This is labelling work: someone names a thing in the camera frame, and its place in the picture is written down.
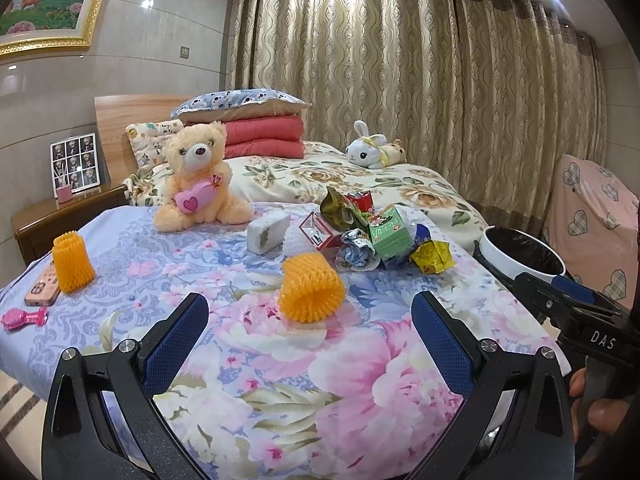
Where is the olive gold foil bag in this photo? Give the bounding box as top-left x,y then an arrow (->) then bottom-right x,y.
320,186 -> 369,233

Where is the brown bear plush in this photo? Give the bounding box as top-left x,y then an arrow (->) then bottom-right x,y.
381,139 -> 407,167

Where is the orange teddy bear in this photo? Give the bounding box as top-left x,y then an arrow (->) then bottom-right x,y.
154,122 -> 253,233

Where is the cream floral quilt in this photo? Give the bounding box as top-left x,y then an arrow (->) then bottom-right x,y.
124,141 -> 487,252

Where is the red white small box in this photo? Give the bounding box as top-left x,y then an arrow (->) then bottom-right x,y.
298,211 -> 342,252

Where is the white rabbit plush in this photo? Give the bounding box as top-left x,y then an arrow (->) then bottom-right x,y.
345,120 -> 388,169

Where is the right hand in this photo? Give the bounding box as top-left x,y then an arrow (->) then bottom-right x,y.
570,368 -> 629,442

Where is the pink hair brush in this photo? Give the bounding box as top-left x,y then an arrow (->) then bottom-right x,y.
1,308 -> 48,332

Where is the cartoon print pillow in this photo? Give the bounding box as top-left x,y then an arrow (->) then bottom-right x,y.
125,119 -> 184,169

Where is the yellow foil wrapper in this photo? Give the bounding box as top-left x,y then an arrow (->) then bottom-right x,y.
409,240 -> 454,274

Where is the red folded blanket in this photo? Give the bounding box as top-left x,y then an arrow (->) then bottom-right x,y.
224,115 -> 305,159

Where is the blue patterned pillow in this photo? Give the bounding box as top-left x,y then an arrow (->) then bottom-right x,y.
170,88 -> 310,125

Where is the pink phone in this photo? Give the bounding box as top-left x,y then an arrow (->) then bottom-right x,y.
24,262 -> 60,308

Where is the silver blue wrapper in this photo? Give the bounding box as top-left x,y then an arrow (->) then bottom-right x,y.
335,229 -> 381,272

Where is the green carton box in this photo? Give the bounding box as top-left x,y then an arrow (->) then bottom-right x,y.
369,206 -> 413,260

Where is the white foam block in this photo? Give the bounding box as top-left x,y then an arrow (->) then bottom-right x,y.
246,210 -> 291,255

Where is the blue snack wrapper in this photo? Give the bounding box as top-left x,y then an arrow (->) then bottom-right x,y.
414,223 -> 432,246

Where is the photo frame grid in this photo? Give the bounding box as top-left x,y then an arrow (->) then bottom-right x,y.
49,133 -> 101,196

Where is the framed landscape painting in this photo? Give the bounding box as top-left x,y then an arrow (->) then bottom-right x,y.
1,0 -> 103,58

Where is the pink heart cloth cover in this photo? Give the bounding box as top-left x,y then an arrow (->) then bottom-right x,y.
542,154 -> 639,309

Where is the wooden nightstand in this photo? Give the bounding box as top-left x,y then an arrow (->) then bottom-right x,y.
11,183 -> 128,266

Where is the orange foam net sleeve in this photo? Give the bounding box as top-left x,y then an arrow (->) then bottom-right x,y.
278,252 -> 345,324

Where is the beige patterned curtain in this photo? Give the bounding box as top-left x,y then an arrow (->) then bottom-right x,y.
230,0 -> 606,232

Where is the pink cup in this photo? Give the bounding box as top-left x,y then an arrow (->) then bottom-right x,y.
55,184 -> 74,204

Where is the red snack wrapper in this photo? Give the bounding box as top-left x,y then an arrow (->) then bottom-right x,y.
346,192 -> 374,214

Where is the white trash bin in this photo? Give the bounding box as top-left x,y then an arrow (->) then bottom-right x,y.
473,226 -> 566,289

